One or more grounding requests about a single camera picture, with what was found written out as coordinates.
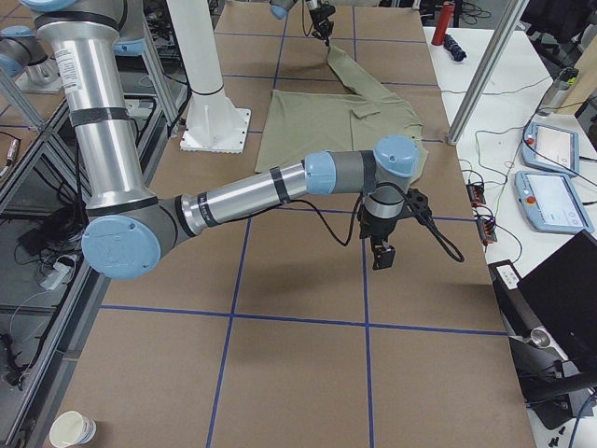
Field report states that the white camera pole with base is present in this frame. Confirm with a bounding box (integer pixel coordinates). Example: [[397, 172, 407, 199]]
[[167, 0, 251, 154]]

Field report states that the black laptop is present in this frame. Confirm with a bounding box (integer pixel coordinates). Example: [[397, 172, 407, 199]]
[[519, 231, 596, 371]]

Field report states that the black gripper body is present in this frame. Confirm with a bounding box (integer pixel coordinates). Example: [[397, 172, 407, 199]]
[[311, 4, 336, 29], [357, 196, 405, 245]]

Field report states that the near teach pendant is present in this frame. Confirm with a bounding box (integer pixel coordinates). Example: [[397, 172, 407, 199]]
[[514, 171, 594, 234]]

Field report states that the red cylinder bottle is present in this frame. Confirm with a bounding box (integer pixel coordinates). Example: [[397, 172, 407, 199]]
[[431, 1, 455, 47]]

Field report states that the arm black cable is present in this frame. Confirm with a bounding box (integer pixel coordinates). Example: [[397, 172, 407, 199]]
[[286, 184, 465, 262]]

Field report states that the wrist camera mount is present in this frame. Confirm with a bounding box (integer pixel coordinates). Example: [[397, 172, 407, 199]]
[[401, 189, 433, 224]]

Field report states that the far teach pendant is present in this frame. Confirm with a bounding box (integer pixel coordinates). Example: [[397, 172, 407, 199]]
[[521, 121, 579, 176]]

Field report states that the teach pendant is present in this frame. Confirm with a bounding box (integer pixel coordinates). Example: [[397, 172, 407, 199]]
[[521, 121, 579, 176], [514, 171, 594, 234]]

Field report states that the aluminium frame post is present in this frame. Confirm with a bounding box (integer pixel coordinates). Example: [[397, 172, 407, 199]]
[[447, 0, 529, 146]]

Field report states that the paper cup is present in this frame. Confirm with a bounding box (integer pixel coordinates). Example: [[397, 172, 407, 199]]
[[49, 411, 97, 448]]

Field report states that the olive green long-sleeve shirt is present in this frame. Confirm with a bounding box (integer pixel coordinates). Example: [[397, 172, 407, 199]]
[[255, 45, 428, 181]]

